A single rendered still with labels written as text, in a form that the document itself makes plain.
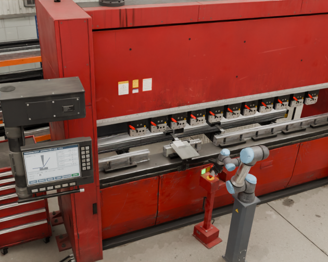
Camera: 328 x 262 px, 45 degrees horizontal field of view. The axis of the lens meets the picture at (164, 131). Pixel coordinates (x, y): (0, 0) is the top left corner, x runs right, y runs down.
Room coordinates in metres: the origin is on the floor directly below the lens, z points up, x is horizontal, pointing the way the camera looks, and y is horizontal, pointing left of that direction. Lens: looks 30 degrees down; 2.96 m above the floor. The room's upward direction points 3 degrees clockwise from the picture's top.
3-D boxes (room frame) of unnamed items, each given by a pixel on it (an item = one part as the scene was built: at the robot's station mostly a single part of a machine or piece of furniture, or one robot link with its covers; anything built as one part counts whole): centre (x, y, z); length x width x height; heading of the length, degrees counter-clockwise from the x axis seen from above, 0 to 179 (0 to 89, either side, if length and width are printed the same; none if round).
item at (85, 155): (2.18, 0.70, 1.42); 0.45 x 0.12 x 0.36; 112
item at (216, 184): (3.01, -0.49, 0.75); 0.20 x 0.16 x 0.18; 130
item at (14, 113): (2.24, 0.78, 1.53); 0.51 x 0.25 x 0.85; 112
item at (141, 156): (2.99, 0.36, 0.92); 0.50 x 0.06 x 0.10; 116
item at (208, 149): (3.47, -0.74, 0.85); 3.00 x 0.21 x 0.04; 116
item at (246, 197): (2.72, -0.75, 0.82); 0.15 x 0.15 x 0.10
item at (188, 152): (3.09, -0.20, 1.00); 0.26 x 0.18 x 0.01; 26
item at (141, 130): (3.04, 0.24, 1.26); 0.15 x 0.09 x 0.17; 116
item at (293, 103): (3.82, -1.38, 1.26); 0.15 x 0.09 x 0.17; 116
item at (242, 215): (2.72, -0.75, 0.39); 0.18 x 0.18 x 0.77; 31
